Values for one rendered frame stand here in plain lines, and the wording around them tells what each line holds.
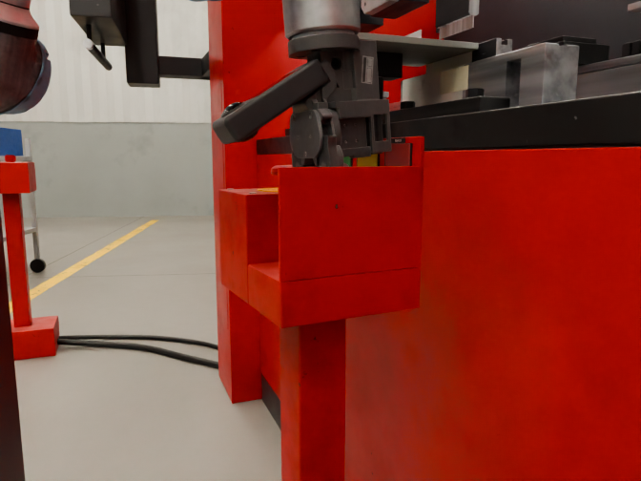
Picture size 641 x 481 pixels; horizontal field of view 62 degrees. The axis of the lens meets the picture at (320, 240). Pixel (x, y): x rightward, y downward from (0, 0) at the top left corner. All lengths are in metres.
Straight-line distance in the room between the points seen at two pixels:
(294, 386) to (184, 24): 7.52
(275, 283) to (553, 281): 0.29
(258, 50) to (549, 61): 1.12
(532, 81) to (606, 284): 0.35
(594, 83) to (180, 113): 7.05
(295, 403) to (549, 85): 0.53
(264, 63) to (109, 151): 6.36
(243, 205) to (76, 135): 7.59
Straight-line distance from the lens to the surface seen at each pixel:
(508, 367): 0.69
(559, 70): 0.82
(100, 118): 8.04
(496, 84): 0.88
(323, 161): 0.52
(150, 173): 7.90
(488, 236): 0.68
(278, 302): 0.51
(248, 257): 0.58
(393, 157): 0.59
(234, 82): 1.74
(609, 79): 1.08
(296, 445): 0.66
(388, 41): 0.86
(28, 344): 2.53
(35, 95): 0.87
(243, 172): 1.73
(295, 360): 0.62
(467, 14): 1.00
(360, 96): 0.56
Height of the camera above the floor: 0.82
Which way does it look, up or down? 9 degrees down
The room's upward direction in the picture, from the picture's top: straight up
